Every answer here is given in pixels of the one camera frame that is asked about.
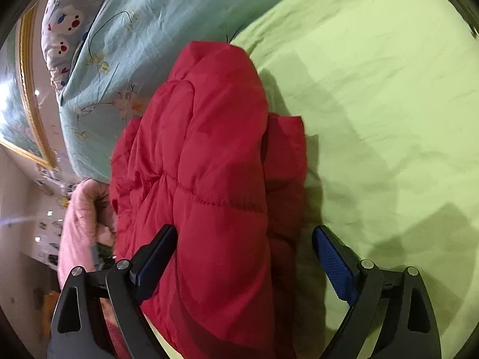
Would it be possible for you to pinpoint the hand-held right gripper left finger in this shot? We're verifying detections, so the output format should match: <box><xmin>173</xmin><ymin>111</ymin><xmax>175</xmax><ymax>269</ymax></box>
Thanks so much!
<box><xmin>48</xmin><ymin>224</ymin><xmax>178</xmax><ymax>359</ymax></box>

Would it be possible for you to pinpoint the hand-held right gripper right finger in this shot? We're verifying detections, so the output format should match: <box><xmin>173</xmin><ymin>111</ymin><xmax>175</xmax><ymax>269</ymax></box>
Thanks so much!
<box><xmin>312</xmin><ymin>225</ymin><xmax>442</xmax><ymax>359</ymax></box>

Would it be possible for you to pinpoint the red quilted jacket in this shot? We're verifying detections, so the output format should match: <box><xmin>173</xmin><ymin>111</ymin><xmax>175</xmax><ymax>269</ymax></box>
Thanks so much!
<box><xmin>109</xmin><ymin>40</ymin><xmax>308</xmax><ymax>359</ymax></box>

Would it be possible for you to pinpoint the pink quilt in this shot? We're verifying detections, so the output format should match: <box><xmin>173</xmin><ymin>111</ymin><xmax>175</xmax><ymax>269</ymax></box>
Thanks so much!
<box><xmin>57</xmin><ymin>178</ymin><xmax>117</xmax><ymax>281</ymax></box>

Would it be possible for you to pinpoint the green bed sheet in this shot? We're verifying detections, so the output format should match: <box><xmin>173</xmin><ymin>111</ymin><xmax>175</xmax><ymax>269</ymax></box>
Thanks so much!
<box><xmin>228</xmin><ymin>0</ymin><xmax>479</xmax><ymax>359</ymax></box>

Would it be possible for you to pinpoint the gold framed painting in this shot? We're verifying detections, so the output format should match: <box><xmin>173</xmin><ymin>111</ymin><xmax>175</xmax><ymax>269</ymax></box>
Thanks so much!
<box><xmin>0</xmin><ymin>2</ymin><xmax>57</xmax><ymax>168</ymax></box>

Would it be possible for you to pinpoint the teal floral quilt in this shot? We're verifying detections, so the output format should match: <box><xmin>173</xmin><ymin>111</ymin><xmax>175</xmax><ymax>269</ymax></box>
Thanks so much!
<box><xmin>59</xmin><ymin>0</ymin><xmax>334</xmax><ymax>184</ymax></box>

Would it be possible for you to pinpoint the bear print pillow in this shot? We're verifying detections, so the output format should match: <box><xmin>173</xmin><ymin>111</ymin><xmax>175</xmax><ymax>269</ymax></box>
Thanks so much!
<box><xmin>41</xmin><ymin>0</ymin><xmax>126</xmax><ymax>91</ymax></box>

